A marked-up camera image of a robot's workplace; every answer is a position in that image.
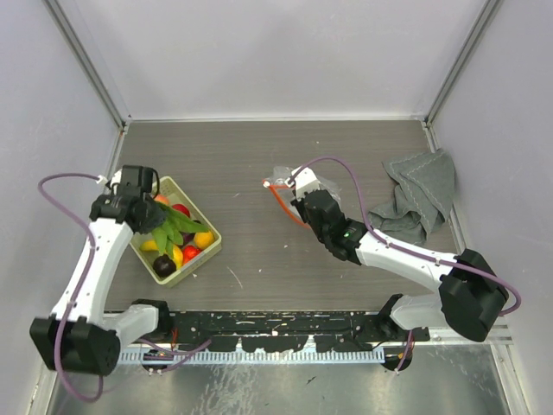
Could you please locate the grey folded cloth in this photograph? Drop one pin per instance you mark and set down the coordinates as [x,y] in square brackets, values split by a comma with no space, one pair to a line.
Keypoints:
[422,198]

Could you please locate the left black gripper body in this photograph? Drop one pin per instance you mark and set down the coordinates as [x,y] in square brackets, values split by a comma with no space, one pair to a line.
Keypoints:
[154,216]

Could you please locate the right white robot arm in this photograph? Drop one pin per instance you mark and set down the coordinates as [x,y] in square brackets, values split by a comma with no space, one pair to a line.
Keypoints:
[460,296]

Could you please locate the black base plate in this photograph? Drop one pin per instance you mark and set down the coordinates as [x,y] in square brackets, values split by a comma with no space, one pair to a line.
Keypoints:
[276,332]

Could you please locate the grey slotted cable duct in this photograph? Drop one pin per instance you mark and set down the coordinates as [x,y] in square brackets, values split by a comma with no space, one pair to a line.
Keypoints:
[141,354]

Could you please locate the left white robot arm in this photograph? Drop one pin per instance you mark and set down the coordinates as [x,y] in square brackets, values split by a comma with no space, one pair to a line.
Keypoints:
[76,337]

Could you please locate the small dark toy grape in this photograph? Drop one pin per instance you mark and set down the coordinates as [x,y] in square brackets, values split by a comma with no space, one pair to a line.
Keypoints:
[187,238]

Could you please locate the red toy tomato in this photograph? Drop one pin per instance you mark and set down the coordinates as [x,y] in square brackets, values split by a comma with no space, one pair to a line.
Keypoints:
[190,252]

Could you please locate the yellow toy banana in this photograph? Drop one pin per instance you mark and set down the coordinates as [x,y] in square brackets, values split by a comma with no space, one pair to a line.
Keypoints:
[172,251]

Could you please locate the green plastic basket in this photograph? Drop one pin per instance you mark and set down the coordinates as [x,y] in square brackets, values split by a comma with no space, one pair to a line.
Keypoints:
[175,194]

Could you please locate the red toy apple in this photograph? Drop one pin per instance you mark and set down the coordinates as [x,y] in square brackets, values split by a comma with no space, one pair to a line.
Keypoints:
[181,208]

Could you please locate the green toy leaves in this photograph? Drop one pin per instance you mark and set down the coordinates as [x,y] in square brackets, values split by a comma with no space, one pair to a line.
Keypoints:
[172,225]

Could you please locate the orange toy peach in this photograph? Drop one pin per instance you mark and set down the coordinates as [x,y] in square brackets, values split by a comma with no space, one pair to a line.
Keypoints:
[162,199]

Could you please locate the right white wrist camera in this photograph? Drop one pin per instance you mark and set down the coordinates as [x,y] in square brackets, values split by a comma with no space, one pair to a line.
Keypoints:
[303,182]

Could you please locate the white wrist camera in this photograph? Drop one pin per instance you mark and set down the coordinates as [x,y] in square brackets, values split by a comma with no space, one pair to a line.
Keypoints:
[303,182]
[109,182]

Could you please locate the clear orange zip bag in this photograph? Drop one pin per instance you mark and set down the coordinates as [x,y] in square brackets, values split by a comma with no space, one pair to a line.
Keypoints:
[289,194]

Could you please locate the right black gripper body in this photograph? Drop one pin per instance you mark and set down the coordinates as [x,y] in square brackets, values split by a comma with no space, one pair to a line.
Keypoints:
[322,236]

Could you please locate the yellow orange toy fruit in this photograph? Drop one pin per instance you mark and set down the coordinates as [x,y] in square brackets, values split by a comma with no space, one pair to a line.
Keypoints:
[203,240]

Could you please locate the dark purple toy plum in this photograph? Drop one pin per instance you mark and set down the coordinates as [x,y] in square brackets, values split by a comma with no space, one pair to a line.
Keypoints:
[164,266]

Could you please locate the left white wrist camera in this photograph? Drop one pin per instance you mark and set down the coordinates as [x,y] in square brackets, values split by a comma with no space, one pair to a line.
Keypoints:
[109,182]

